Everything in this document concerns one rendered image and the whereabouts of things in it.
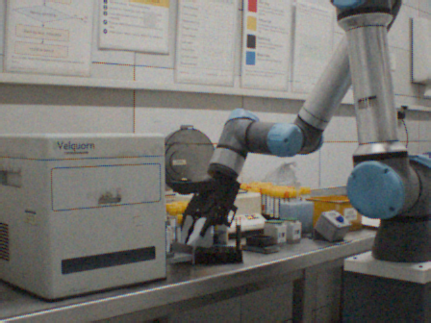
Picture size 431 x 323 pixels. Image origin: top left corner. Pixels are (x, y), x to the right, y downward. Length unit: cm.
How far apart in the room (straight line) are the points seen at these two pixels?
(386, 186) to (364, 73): 23
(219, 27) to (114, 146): 118
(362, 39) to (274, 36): 127
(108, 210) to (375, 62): 59
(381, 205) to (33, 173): 66
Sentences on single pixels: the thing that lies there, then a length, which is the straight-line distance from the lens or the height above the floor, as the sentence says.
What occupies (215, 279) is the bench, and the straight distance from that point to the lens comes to 128.
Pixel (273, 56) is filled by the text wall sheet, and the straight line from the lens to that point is 246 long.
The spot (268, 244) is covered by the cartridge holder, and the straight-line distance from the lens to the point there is 154.
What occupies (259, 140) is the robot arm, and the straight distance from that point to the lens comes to 134.
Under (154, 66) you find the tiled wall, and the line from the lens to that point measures 203.
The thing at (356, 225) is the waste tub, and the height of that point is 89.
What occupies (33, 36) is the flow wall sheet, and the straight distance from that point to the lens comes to 177.
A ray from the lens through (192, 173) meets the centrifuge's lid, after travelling 205.
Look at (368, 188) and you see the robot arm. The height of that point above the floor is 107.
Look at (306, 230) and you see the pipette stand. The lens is 177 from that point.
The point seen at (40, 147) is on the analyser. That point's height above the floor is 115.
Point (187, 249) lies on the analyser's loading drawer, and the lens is 131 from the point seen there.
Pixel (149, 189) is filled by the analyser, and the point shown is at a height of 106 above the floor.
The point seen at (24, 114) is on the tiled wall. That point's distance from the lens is 175.
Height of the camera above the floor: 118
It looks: 3 degrees down
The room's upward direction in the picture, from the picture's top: straight up
